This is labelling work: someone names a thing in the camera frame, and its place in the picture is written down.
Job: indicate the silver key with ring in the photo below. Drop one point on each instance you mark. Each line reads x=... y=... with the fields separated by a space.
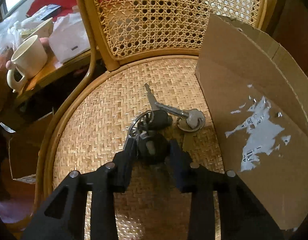
x=188 y=120

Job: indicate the bunch of keys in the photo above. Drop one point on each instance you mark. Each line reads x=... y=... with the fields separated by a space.
x=144 y=135

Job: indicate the red cushion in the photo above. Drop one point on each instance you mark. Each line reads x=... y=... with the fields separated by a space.
x=66 y=7

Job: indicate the paper cup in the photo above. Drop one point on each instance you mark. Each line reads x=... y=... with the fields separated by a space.
x=43 y=30

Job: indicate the plastic bag of oranges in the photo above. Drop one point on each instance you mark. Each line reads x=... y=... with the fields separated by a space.
x=10 y=38

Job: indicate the cardboard box of oranges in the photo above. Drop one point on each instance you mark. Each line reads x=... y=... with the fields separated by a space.
x=23 y=149

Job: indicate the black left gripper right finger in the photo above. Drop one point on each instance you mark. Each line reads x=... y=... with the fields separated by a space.
x=242 y=216

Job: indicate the wooden side table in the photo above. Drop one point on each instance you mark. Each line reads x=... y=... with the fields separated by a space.
x=52 y=71

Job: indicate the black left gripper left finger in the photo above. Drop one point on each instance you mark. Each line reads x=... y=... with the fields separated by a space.
x=62 y=214

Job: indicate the cream ceramic mug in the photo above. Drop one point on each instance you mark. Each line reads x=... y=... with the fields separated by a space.
x=29 y=59

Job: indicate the rattan wicker chair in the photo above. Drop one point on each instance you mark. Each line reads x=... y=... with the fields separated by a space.
x=134 y=42

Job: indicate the white tissue box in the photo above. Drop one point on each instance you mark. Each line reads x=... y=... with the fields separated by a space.
x=69 y=37

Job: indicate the brown cardboard box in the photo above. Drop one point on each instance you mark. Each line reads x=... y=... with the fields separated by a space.
x=257 y=96

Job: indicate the blue white small box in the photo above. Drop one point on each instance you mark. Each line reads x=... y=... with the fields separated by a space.
x=48 y=11

